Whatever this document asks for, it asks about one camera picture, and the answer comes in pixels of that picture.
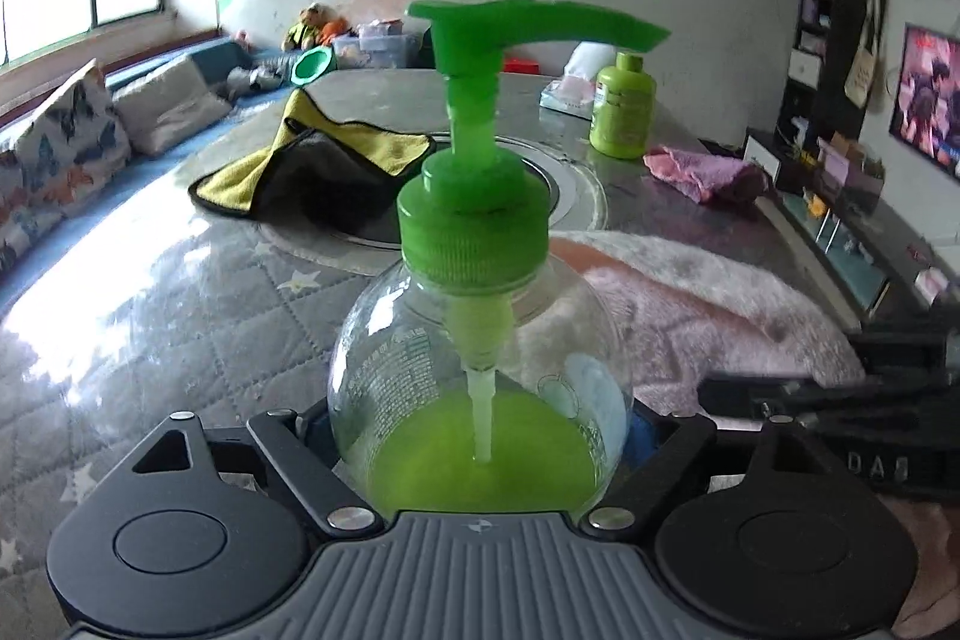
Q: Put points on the yellow and grey microfiber cloth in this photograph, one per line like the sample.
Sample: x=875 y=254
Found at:
x=360 y=141

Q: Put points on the blue sofa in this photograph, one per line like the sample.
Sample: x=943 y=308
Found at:
x=217 y=59

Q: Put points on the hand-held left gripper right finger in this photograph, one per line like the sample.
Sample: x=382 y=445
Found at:
x=675 y=460

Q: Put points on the clear green pump soap bottle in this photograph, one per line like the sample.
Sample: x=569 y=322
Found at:
x=472 y=212

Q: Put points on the round black table insert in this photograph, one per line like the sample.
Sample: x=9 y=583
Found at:
x=536 y=183

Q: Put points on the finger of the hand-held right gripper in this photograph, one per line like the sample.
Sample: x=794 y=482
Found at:
x=896 y=355
x=750 y=396

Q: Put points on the lime green capped bottle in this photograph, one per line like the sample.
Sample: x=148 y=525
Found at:
x=621 y=108

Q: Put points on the tissue box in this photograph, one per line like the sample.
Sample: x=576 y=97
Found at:
x=564 y=96

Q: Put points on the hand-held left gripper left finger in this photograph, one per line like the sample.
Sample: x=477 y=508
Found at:
x=300 y=460

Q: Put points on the green plastic bowl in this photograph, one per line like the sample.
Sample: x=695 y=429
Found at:
x=311 y=66

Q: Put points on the grey cushion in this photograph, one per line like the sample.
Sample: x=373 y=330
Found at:
x=169 y=100

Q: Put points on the low television cabinet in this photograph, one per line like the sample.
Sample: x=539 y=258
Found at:
x=847 y=235

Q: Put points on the butterfly print pillow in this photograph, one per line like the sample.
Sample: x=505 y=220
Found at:
x=52 y=160

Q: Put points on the stuffed toy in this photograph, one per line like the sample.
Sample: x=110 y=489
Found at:
x=311 y=25

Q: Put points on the small pink cloth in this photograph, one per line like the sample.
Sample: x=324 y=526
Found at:
x=697 y=171

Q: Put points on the pale pink fluffy towel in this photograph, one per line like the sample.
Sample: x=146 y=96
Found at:
x=675 y=302

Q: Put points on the television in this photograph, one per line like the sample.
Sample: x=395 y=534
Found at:
x=930 y=100

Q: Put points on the white bag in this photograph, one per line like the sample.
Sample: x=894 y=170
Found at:
x=589 y=61

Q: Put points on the beige tote bag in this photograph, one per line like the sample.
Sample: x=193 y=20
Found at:
x=864 y=70

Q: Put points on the red packet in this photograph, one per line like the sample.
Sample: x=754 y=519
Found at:
x=520 y=65

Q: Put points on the clear plastic storage box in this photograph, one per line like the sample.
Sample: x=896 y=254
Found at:
x=379 y=44

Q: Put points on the grey crumpled clothing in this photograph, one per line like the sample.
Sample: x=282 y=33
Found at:
x=251 y=79

